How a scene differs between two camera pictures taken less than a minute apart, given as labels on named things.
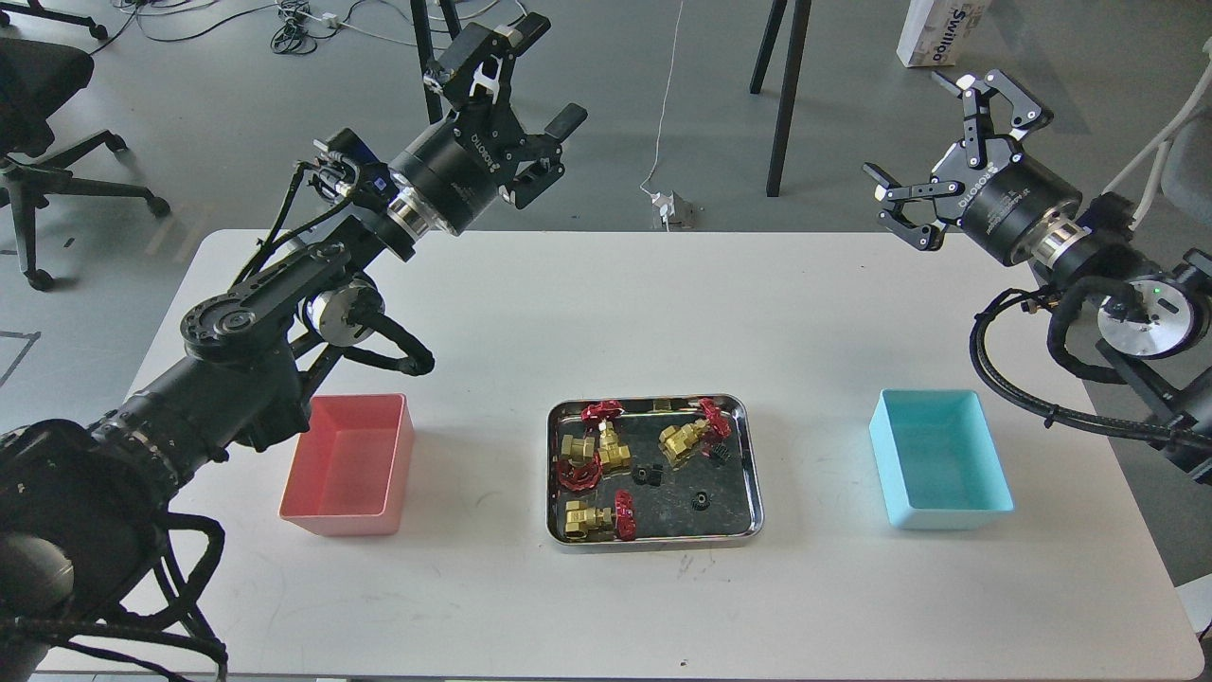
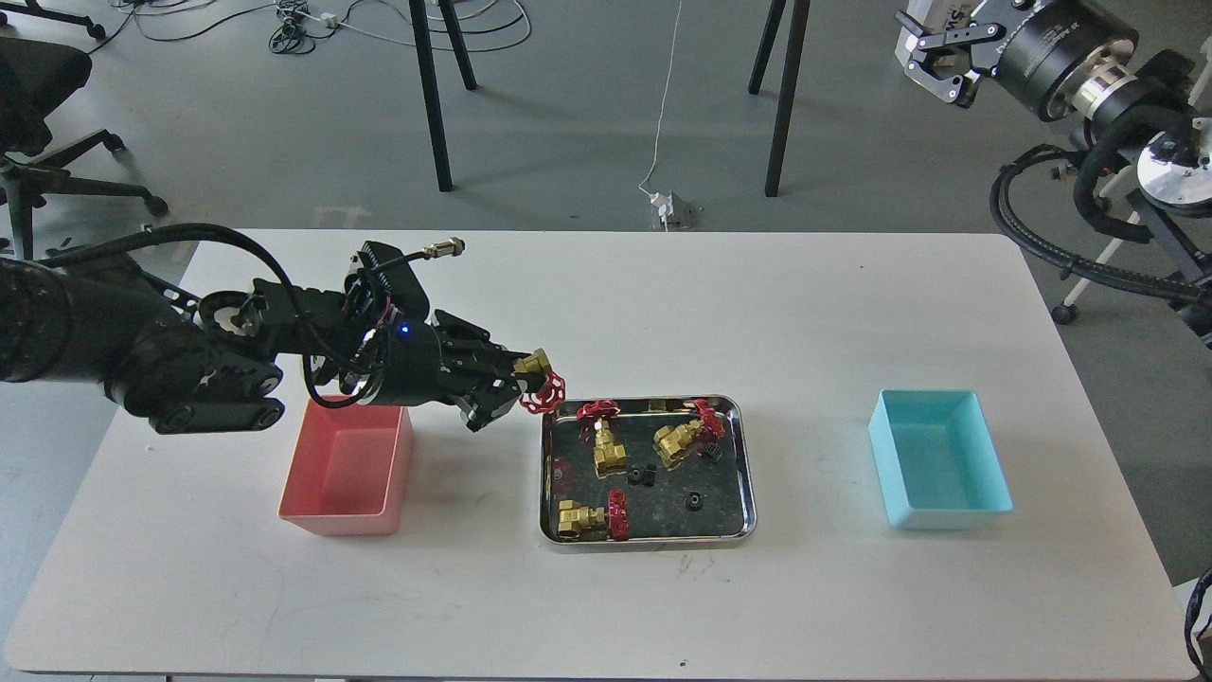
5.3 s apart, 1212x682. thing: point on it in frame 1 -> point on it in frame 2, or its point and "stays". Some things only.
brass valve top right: (677, 442) stays
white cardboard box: (936, 31) stays
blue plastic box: (937, 463) stays
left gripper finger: (532, 177) -> (490, 403)
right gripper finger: (1027, 116) -> (1003, 11)
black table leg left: (427, 56) stays
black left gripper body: (459, 168) -> (413, 364)
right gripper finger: (920, 236) -> (955, 89)
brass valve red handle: (579, 478) -> (552, 392)
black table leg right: (801, 23) stays
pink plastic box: (352, 471) stays
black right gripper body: (1007, 202) -> (1045, 51)
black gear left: (644, 475) stays
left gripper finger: (475, 69) -> (478, 338)
